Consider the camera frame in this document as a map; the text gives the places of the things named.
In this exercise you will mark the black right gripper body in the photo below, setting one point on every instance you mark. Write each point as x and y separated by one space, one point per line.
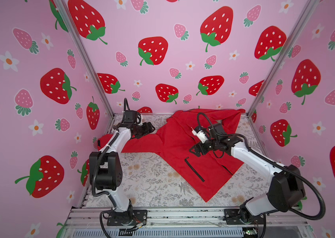
202 147

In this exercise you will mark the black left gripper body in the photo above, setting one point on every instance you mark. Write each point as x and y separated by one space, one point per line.
142 130

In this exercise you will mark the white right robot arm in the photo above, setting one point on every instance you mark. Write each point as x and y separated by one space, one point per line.
285 190

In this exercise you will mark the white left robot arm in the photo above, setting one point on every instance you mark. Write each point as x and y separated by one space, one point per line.
106 172

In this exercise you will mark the floral grey table cloth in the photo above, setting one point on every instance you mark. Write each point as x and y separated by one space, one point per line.
149 181

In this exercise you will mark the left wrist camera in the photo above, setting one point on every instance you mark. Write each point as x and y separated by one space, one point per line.
132 117

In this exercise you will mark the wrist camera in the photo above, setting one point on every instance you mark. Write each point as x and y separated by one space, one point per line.
200 133
132 117

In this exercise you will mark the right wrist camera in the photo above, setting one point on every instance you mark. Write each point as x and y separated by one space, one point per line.
200 133

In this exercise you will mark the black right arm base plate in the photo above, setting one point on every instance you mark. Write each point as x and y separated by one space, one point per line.
242 217

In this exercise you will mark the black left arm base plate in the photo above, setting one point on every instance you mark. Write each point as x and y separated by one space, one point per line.
129 218

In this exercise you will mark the aluminium front rail frame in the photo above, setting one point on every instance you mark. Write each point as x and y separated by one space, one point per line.
200 222

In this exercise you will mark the left aluminium corner post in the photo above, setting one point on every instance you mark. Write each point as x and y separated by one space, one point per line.
66 17

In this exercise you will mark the aluminium corner post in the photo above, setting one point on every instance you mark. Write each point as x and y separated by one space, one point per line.
298 27
66 17

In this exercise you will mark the right aluminium corner post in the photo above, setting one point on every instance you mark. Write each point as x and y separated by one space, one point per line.
298 27

